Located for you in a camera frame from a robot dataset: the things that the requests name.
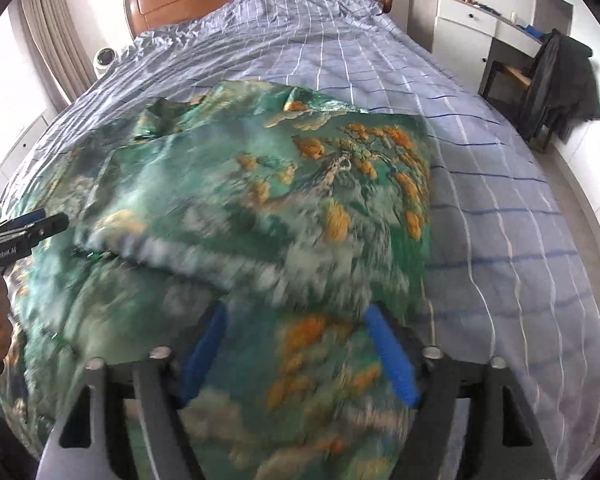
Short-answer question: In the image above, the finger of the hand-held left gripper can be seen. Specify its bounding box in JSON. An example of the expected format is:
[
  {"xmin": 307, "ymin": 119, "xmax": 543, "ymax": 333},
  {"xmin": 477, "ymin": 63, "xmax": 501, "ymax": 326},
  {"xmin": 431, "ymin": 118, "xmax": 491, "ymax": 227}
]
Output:
[
  {"xmin": 24, "ymin": 213, "xmax": 70, "ymax": 242},
  {"xmin": 0, "ymin": 212, "xmax": 48, "ymax": 234}
]

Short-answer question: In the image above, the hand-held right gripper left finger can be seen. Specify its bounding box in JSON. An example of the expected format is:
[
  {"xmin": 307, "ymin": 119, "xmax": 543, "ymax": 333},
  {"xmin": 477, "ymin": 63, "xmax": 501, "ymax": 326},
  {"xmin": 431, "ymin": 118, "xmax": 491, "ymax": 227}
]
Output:
[{"xmin": 35, "ymin": 304, "xmax": 229, "ymax": 480}]

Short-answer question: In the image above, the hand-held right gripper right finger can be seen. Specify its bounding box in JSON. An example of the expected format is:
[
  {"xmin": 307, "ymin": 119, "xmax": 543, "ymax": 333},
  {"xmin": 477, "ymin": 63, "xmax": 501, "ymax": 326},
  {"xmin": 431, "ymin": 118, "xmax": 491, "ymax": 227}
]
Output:
[{"xmin": 362, "ymin": 302, "xmax": 561, "ymax": 480}]

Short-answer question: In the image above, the green printed silk garment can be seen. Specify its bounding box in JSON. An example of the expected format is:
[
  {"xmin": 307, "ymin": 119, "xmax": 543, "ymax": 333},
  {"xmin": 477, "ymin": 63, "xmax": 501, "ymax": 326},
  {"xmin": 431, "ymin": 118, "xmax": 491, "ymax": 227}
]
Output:
[{"xmin": 0, "ymin": 80, "xmax": 434, "ymax": 480}]

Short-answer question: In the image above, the white round fan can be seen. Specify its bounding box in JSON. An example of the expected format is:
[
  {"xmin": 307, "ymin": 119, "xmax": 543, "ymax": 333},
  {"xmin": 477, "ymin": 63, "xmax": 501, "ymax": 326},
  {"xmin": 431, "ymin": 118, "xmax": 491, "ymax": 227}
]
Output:
[{"xmin": 92, "ymin": 47, "xmax": 119, "ymax": 79}]

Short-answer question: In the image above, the beige curtain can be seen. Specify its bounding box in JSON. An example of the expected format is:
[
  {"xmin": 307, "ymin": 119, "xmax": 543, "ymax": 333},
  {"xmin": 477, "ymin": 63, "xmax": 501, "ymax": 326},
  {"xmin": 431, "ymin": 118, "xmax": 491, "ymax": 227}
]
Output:
[{"xmin": 19, "ymin": 0, "xmax": 99, "ymax": 112}]

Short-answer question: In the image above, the blue plaid bed sheet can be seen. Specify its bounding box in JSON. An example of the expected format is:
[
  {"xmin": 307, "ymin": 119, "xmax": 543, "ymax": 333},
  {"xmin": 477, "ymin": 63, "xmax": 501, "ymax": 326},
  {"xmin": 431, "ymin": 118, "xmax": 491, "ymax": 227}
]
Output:
[{"xmin": 0, "ymin": 0, "xmax": 600, "ymax": 480}]

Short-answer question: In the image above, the dark wooden chair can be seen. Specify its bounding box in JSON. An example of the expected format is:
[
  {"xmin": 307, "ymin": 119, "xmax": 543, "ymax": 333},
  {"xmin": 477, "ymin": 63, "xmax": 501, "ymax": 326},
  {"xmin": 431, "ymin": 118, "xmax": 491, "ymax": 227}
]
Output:
[{"xmin": 477, "ymin": 35, "xmax": 561, "ymax": 154}]

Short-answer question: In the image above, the black jacket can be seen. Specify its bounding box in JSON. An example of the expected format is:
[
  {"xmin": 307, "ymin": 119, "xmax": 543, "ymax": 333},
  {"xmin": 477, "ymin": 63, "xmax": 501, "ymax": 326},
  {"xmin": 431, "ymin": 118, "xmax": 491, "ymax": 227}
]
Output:
[{"xmin": 517, "ymin": 28, "xmax": 600, "ymax": 144}]

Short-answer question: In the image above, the white desk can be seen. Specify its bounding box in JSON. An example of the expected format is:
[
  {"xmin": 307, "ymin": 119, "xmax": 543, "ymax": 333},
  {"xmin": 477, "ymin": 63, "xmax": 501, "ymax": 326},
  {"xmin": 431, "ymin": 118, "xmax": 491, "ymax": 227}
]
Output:
[{"xmin": 407, "ymin": 0, "xmax": 547, "ymax": 94}]

